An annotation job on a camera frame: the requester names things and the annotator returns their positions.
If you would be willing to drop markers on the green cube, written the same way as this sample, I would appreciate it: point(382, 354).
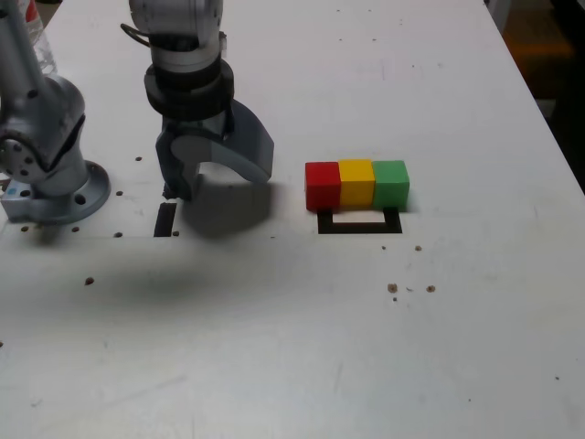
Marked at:
point(389, 185)

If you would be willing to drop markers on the yellow cube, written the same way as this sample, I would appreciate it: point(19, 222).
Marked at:
point(356, 185)

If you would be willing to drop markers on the clear plastic bottle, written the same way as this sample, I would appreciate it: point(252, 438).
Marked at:
point(45, 50)

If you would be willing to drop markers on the black tape strip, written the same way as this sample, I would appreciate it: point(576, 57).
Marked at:
point(164, 219)

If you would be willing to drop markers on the black tape square outline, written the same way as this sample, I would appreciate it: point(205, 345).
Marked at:
point(361, 228)

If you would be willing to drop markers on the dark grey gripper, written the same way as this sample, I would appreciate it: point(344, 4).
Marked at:
point(196, 127)

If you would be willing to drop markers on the red cube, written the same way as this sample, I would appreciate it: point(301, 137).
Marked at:
point(322, 187)

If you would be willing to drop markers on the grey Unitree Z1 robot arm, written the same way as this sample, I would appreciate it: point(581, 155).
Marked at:
point(45, 114)

